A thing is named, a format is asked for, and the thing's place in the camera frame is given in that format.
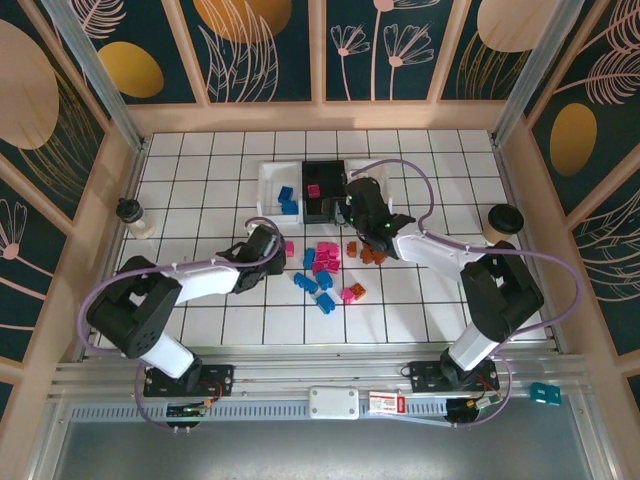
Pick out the left electronics board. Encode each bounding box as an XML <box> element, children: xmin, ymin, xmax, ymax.
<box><xmin>165</xmin><ymin>401</ymin><xmax>210</xmax><ymax>420</ymax></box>

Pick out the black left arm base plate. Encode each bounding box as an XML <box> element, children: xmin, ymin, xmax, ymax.
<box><xmin>143</xmin><ymin>363</ymin><xmax>236</xmax><ymax>399</ymax></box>

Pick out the right electronics board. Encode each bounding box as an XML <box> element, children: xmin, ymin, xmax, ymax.
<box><xmin>446</xmin><ymin>397</ymin><xmax>503</xmax><ymax>420</ymax></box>

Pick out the aluminium frame post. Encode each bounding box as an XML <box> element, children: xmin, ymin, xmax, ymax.
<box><xmin>39</xmin><ymin>0</ymin><xmax>150</xmax><ymax>152</ymax></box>
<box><xmin>491</xmin><ymin>0</ymin><xmax>599</xmax><ymax>147</ymax></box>

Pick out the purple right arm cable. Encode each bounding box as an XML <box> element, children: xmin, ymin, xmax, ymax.
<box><xmin>348</xmin><ymin>158</ymin><xmax>585</xmax><ymax>430</ymax></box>

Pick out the red and white label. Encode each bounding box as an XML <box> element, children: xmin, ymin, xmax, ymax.
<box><xmin>368</xmin><ymin>391</ymin><xmax>406</xmax><ymax>415</ymax></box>

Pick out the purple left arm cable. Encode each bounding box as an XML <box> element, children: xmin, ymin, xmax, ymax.
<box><xmin>79</xmin><ymin>217</ymin><xmax>289</xmax><ymax>434</ymax></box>

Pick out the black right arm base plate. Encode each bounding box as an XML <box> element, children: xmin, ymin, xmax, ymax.
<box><xmin>408</xmin><ymin>358</ymin><xmax>501</xmax><ymax>394</ymax></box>

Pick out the teal plastic clip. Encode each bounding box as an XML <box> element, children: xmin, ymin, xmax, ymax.
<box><xmin>528</xmin><ymin>382</ymin><xmax>564</xmax><ymax>407</ymax></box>

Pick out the white plastic box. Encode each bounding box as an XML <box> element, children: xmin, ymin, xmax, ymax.
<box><xmin>308</xmin><ymin>385</ymin><xmax>361</xmax><ymax>420</ymax></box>

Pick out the clear bottle with black cap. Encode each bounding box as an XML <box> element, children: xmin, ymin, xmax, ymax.
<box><xmin>115</xmin><ymin>198</ymin><xmax>157</xmax><ymax>241</ymax></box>

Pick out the paper cup with black lid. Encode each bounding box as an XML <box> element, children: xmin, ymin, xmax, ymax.
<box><xmin>482</xmin><ymin>203</ymin><xmax>526</xmax><ymax>246</ymax></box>

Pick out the grey metal panel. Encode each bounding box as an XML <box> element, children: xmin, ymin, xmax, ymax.
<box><xmin>49</xmin><ymin>419</ymin><xmax>596</xmax><ymax>480</ymax></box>

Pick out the electronics board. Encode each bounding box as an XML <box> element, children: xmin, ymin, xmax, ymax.
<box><xmin>165</xmin><ymin>401</ymin><xmax>210</xmax><ymax>420</ymax></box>
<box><xmin>446</xmin><ymin>397</ymin><xmax>503</xmax><ymax>420</ymax></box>

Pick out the black plastic container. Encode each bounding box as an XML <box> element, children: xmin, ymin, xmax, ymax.
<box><xmin>301</xmin><ymin>159</ymin><xmax>349</xmax><ymax>225</ymax></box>

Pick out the aluminium mounting rail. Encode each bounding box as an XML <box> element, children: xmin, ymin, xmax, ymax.
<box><xmin>49</xmin><ymin>344</ymin><xmax>591</xmax><ymax>402</ymax></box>

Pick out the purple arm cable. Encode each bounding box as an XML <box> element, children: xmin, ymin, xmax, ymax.
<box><xmin>79</xmin><ymin>217</ymin><xmax>289</xmax><ymax>434</ymax></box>
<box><xmin>348</xmin><ymin>158</ymin><xmax>585</xmax><ymax>430</ymax></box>

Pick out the slotted grey cable duct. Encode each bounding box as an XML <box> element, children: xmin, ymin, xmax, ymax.
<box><xmin>64</xmin><ymin>399</ymin><xmax>501</xmax><ymax>422</ymax></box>

